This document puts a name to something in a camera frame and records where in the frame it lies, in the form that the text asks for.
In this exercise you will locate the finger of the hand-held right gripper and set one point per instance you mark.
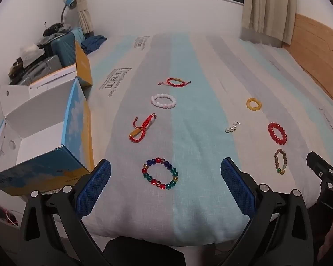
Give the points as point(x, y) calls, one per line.
point(319, 165)

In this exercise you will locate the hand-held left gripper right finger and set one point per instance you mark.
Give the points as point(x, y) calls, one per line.
point(237, 188)

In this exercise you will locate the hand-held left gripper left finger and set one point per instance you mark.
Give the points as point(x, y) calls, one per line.
point(95, 188)

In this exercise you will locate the blue and yellow cardboard box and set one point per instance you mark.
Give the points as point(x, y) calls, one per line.
point(41, 133)

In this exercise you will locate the yellow and white cardboard box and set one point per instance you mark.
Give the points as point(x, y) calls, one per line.
point(83, 63)

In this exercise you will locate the grey suitcase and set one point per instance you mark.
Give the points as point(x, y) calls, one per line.
point(41, 69)

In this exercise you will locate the striped bed mattress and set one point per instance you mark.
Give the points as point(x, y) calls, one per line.
point(199, 61)

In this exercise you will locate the teal suitcase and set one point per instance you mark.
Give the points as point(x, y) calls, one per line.
point(65, 50)

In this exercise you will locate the dark blue clothing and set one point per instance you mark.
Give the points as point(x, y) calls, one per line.
point(93, 44)

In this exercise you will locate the white plastic bag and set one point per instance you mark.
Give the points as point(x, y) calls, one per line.
point(30, 50)

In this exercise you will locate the hanging beige curtain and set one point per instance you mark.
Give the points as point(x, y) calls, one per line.
point(269, 11)

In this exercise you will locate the tied beige curtain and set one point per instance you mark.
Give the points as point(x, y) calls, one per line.
point(84, 13)

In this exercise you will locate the blue desk lamp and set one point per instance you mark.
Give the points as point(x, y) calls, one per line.
point(70, 3)

